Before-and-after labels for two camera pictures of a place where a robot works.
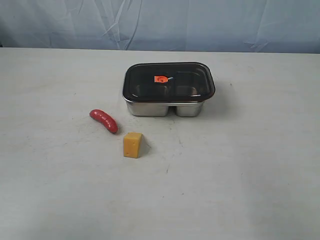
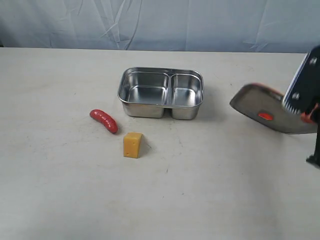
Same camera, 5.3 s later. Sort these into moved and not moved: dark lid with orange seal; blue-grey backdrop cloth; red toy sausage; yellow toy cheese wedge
Moved: dark lid with orange seal
Not moved: blue-grey backdrop cloth; yellow toy cheese wedge; red toy sausage
